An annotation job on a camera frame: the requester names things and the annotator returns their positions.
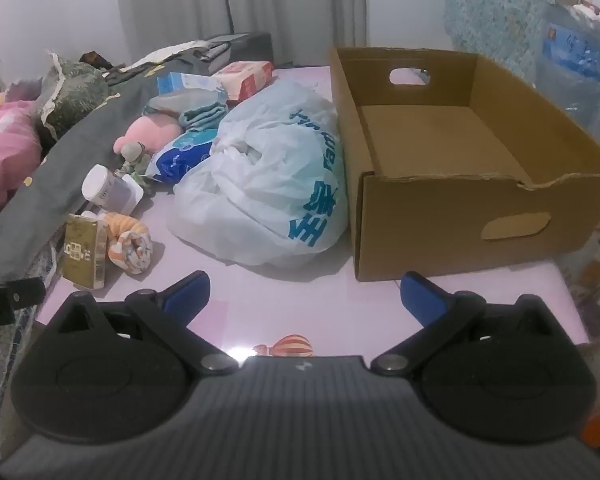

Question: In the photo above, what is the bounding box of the black case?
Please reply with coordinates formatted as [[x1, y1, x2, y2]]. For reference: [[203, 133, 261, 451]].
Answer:
[[200, 31, 274, 68]]

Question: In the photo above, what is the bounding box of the brown cardboard box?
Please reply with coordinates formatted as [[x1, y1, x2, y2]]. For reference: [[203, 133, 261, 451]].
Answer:
[[328, 47, 600, 282]]

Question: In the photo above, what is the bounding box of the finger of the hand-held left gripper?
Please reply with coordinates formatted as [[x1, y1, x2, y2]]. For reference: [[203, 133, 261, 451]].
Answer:
[[0, 278, 47, 311]]

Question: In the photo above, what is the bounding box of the white plastic bag blue print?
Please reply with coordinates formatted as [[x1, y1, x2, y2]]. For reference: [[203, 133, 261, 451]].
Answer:
[[167, 79, 350, 267]]

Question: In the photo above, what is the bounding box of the pink blanket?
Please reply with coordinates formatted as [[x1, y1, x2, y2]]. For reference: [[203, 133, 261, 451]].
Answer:
[[0, 92, 43, 233]]

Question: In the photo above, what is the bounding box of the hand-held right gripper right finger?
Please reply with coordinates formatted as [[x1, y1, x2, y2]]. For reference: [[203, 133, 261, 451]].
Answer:
[[371, 271, 556, 377]]

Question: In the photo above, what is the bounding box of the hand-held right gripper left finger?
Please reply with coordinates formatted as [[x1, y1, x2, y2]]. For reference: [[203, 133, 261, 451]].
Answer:
[[55, 270, 241, 378]]

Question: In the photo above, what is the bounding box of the grey blanket yellow print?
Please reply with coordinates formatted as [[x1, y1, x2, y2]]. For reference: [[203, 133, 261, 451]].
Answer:
[[0, 42, 231, 286]]

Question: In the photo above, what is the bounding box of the grey curtain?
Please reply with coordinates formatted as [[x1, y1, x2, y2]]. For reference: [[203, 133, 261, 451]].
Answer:
[[111, 0, 368, 68]]

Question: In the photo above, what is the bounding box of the orange striped sock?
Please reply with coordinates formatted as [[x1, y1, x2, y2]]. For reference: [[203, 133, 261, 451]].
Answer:
[[102, 211, 153, 275]]

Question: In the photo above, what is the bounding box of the pink snack package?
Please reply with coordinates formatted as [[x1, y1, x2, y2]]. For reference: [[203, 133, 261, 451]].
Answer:
[[212, 60, 276, 102]]

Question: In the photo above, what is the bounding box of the green floral scrunchie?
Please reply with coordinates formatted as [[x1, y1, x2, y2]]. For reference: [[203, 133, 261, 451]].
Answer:
[[117, 150, 157, 197]]

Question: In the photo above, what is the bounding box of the gold tissue pack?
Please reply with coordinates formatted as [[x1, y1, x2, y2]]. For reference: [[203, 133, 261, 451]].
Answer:
[[62, 212, 108, 291]]

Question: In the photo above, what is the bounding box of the blue wet wipes pack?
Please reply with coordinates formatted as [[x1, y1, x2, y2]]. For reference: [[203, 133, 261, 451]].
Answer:
[[147, 127, 221, 183]]

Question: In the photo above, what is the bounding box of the pink plush toy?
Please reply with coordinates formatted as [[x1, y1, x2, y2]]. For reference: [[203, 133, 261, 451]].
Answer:
[[112, 115, 183, 158]]

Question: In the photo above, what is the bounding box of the light blue tissue pack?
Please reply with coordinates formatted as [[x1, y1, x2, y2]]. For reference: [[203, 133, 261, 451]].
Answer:
[[157, 71, 228, 98]]

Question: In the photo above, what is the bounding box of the dark brown cloth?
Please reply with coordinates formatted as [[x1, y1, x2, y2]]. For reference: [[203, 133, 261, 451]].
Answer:
[[79, 51, 113, 68]]

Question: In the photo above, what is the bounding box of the blue folded towel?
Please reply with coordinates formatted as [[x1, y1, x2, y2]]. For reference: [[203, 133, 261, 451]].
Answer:
[[145, 95, 228, 128]]

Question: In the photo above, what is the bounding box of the white plastic jar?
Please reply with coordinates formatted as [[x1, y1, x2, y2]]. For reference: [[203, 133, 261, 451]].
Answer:
[[81, 164, 143, 211]]

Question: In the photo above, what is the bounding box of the blue water jug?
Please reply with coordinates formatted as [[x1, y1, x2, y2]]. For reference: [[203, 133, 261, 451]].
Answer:
[[535, 2, 600, 136]]

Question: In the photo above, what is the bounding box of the white cloth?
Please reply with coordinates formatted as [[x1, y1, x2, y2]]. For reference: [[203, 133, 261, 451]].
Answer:
[[120, 40, 216, 68]]

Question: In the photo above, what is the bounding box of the blue floral cloth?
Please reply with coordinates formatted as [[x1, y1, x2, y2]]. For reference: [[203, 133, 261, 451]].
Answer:
[[442, 0, 573, 86]]

